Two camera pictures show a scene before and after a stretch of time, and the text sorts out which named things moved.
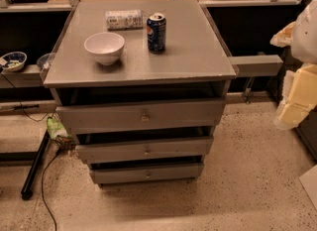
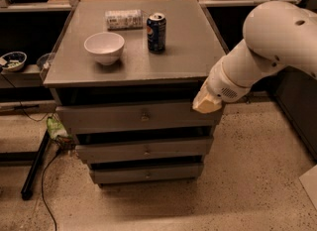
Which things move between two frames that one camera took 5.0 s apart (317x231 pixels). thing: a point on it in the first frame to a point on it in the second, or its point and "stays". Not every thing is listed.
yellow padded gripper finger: [299, 96] to [220, 85]
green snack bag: [58, 133] stays
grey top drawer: [128, 117] stays
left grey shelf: [28, 77] stays
